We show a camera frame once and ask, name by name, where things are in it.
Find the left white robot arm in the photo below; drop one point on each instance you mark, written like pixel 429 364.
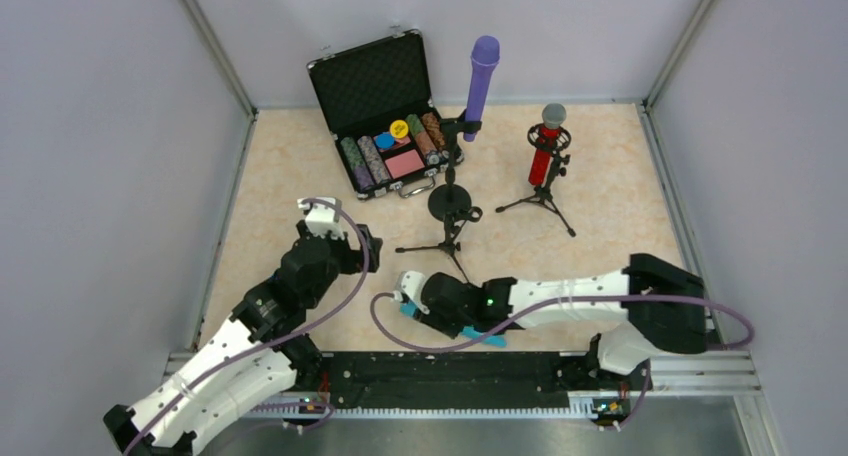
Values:
pixel 258 351

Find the blue dealer button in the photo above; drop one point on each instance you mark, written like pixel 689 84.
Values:
pixel 384 141

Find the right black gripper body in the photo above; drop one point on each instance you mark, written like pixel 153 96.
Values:
pixel 436 313

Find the red glitter microphone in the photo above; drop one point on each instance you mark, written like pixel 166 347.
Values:
pixel 548 132

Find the green blue chip row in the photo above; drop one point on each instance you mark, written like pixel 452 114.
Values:
pixel 357 164

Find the light blue microphone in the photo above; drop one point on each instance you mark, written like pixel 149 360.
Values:
pixel 452 330

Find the black round base mic stand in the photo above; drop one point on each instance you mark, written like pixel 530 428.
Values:
pixel 451 199

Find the green red chip row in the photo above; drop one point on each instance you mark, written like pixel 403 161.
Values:
pixel 422 139

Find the red card deck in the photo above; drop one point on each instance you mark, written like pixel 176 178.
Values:
pixel 401 143
pixel 403 164

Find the purple microphone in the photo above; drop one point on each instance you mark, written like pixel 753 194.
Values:
pixel 484 58

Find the yellow big blind button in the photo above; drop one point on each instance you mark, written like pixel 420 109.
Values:
pixel 399 129

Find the black shock mount tripod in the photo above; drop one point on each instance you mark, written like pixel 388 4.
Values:
pixel 543 195

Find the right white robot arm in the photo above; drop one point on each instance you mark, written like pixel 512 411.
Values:
pixel 654 307

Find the black poker chip case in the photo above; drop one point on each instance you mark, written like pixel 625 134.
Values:
pixel 362 90

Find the orange black chip row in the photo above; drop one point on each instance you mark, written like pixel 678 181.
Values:
pixel 432 125

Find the black tripod mic stand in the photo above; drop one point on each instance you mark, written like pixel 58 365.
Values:
pixel 453 224

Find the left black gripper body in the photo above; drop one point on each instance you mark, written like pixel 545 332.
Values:
pixel 370 253

